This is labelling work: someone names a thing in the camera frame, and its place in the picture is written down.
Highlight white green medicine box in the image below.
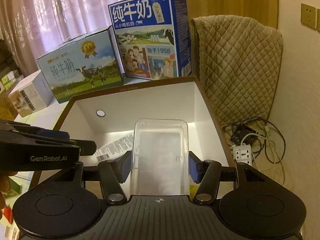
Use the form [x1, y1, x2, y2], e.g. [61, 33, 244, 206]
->
[94, 133, 134, 162]

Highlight clear plastic container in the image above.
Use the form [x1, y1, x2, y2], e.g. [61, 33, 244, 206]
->
[130, 119, 189, 196]

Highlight yellow snack packet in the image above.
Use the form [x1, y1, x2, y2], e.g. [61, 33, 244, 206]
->
[189, 185, 199, 198]

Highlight red candy packet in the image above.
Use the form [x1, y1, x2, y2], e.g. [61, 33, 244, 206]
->
[1, 205, 14, 224]

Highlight person's left hand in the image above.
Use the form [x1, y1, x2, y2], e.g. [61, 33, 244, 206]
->
[0, 171, 18, 209]

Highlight brown white storage box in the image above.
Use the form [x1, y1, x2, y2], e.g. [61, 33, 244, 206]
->
[28, 75, 236, 201]

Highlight white power strip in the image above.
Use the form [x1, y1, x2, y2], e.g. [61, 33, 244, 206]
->
[232, 144, 252, 165]

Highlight beige white product box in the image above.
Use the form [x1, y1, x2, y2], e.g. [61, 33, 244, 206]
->
[8, 70, 53, 117]

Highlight green tissue packs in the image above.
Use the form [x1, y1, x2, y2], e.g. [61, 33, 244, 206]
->
[1, 70, 18, 90]

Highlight light blue milk carton box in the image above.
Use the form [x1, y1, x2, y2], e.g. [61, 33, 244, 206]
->
[37, 26, 124, 103]

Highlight quilted beige chair cover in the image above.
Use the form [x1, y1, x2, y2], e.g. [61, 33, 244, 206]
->
[190, 15, 283, 127]

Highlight pink curtain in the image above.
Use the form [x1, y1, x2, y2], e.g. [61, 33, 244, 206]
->
[1, 0, 122, 76]

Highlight dark blue milk carton box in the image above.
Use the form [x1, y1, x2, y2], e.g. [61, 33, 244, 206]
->
[108, 0, 191, 80]

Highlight tangled black cables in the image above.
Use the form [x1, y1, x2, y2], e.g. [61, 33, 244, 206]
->
[222, 116, 287, 164]

